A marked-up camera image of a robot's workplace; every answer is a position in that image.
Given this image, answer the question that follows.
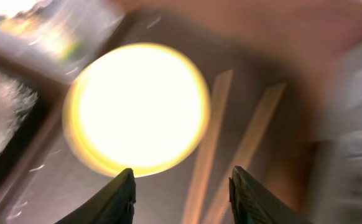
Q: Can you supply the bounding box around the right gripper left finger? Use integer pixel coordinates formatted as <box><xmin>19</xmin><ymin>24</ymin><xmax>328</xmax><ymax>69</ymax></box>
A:
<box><xmin>56</xmin><ymin>168</ymin><xmax>136</xmax><ymax>224</ymax></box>

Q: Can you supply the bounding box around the wooden chopstick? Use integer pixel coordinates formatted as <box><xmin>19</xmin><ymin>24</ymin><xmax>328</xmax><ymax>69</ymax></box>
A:
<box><xmin>181</xmin><ymin>70</ymin><xmax>234</xmax><ymax>224</ymax></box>
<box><xmin>202</xmin><ymin>83</ymin><xmax>286</xmax><ymax>224</ymax></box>

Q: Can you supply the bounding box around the black plastic tray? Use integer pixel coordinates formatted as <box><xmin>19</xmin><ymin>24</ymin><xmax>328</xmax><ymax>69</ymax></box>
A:
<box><xmin>0</xmin><ymin>55</ymin><xmax>67</xmax><ymax>206</ymax></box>

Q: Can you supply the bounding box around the yellow round plate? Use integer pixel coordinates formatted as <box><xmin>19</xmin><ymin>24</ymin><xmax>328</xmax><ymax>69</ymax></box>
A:
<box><xmin>62</xmin><ymin>42</ymin><xmax>210</xmax><ymax>177</ymax></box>

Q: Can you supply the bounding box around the clear plastic waste bin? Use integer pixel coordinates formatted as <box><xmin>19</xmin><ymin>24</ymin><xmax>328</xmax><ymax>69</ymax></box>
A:
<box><xmin>0</xmin><ymin>0</ymin><xmax>125</xmax><ymax>82</ymax></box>

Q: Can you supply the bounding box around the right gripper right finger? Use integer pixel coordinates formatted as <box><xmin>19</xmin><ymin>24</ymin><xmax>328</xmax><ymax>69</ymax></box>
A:
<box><xmin>229</xmin><ymin>166</ymin><xmax>310</xmax><ymax>224</ymax></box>

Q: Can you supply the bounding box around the grey dishwasher rack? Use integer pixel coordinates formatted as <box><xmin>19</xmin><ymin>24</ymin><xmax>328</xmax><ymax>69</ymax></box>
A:
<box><xmin>305</xmin><ymin>43</ymin><xmax>362</xmax><ymax>223</ymax></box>

